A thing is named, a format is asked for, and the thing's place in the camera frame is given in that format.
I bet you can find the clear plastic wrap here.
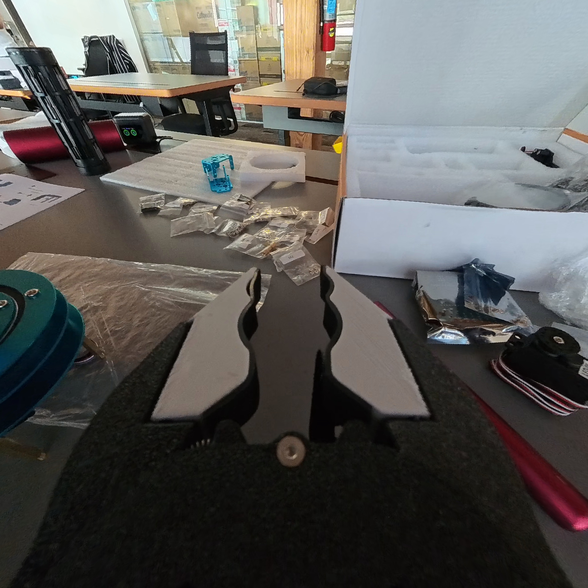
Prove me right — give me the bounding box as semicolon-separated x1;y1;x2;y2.
538;253;588;329

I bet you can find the white cardboard box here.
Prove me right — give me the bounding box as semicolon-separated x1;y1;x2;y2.
332;0;588;292

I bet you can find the pile of small hardware bags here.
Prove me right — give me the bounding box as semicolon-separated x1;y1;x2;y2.
139;193;335;283

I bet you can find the blue toy robot arm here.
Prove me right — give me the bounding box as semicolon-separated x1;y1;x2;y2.
0;269;106;460

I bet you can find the silver antistatic bag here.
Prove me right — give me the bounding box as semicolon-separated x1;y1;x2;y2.
413;258;536;345

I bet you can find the wooden post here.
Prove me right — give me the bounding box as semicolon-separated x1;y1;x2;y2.
282;0;327;150

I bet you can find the red metal tube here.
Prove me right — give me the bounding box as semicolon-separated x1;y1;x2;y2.
2;120;125;161

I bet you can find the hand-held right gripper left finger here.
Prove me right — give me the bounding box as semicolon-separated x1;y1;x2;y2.
150;267;262;442

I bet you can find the black pouch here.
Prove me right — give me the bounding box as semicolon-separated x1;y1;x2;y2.
302;77;345;97

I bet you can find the large clear plastic bag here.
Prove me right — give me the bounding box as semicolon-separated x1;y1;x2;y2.
7;252;251;430

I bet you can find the bubble wrap bundle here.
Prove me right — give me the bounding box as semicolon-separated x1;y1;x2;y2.
549;156;588;212

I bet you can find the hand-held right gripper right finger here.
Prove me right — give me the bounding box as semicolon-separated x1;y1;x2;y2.
310;266;432;443

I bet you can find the blue metal bracket assembly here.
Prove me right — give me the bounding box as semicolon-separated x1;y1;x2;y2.
201;156;235;196

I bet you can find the open instruction booklet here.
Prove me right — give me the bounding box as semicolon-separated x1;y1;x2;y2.
0;172;85;230

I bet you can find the white foam block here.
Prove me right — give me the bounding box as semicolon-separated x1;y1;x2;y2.
240;151;306;185

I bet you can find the small black display device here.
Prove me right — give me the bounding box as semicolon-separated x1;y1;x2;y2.
113;112;157;147

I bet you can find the white foam sheet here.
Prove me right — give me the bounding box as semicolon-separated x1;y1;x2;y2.
100;139;304;205

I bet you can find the wooden office desk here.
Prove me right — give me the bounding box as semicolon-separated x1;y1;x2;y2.
68;71;246;134
230;78;347;138

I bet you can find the black mesh office chair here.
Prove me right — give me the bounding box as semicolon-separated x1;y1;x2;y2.
162;30;239;136

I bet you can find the black perforated cylinder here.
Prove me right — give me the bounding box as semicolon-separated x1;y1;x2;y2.
6;46;112;176

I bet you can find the red screwdriver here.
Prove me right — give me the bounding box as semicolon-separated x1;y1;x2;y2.
374;301;588;533

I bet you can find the black servo motor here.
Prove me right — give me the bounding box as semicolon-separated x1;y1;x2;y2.
489;324;588;416

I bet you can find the office chair with striped jacket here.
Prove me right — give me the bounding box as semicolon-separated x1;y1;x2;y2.
82;34;138;76

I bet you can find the red fire extinguisher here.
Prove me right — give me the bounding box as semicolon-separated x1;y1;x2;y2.
320;0;338;52

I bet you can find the stack of cardboard boxes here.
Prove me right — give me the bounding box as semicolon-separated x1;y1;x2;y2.
129;0;285;92

